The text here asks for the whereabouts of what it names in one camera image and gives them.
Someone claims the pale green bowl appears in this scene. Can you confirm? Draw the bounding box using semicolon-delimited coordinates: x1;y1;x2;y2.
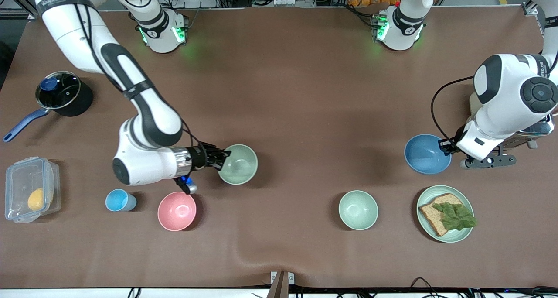
218;144;259;186
338;190;379;231

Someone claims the blue bowl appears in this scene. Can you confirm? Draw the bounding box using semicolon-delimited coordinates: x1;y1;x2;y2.
404;134;453;175

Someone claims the pink bowl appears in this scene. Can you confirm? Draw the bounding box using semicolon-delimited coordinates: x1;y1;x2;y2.
157;191;197;232

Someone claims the brown bread slice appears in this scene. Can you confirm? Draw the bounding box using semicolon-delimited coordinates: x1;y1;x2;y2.
418;193;465;237

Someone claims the green lettuce leaf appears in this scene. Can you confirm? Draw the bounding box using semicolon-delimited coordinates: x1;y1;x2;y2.
431;202;477;232

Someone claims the pale green plate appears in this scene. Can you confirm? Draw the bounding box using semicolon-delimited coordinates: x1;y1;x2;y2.
416;185;475;244

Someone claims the silver toaster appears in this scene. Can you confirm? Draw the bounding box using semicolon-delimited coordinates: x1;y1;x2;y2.
469;91;555;151

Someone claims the brown table cloth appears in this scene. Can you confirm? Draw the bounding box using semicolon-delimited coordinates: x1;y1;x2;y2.
0;6;558;290

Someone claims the light blue cup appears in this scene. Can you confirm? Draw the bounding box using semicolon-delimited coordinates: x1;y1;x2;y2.
105;188;137;212

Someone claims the glass pot lid blue knob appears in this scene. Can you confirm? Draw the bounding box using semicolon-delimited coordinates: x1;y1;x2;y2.
36;71;82;110

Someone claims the yellow lemon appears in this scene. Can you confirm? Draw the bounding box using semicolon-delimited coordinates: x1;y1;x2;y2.
27;187;45;212

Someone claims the clear plastic food container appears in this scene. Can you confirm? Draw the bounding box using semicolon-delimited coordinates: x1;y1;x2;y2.
4;156;62;224

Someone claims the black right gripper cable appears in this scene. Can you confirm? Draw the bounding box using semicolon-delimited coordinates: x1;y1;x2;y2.
180;120;206;148

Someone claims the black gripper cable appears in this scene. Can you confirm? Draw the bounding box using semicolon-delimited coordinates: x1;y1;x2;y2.
430;75;476;144
180;120;206;148

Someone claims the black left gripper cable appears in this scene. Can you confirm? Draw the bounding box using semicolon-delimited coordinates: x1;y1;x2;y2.
430;75;476;144

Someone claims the black pot blue handle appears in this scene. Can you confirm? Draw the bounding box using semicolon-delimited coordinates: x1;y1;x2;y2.
3;70;94;143

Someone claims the black floor cable loop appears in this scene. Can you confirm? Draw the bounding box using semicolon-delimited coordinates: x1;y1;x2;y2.
409;277;441;290

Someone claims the metal table edge bracket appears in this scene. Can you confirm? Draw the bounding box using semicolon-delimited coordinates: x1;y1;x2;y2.
270;271;296;298

